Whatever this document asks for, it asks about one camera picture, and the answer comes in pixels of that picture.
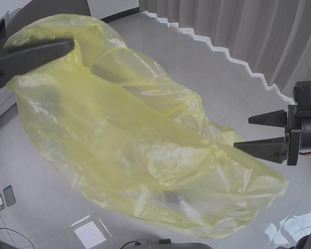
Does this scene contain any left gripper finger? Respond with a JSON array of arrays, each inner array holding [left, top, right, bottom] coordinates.
[[0, 37, 76, 89]]

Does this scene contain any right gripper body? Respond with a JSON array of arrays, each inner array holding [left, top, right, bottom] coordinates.
[[285, 104, 311, 166]]

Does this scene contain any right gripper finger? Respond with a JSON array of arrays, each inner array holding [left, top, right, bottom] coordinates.
[[234, 136, 289, 164], [248, 110, 289, 128]]

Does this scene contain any yellow plastic bag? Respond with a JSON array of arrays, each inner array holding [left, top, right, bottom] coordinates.
[[3, 14, 289, 239]]

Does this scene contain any grey and white chair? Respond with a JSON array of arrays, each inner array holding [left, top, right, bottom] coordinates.
[[5, 0, 92, 39]]

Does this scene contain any white curtain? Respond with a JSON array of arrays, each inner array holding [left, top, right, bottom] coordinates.
[[137, 0, 311, 102]]

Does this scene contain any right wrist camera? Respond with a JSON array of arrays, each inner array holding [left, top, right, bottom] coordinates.
[[292, 81, 311, 118]]

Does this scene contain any white cable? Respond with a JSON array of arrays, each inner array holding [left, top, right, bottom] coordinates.
[[0, 202, 16, 249]]

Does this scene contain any black cable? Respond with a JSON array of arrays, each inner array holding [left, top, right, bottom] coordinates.
[[120, 240, 141, 249], [0, 227, 35, 249]]

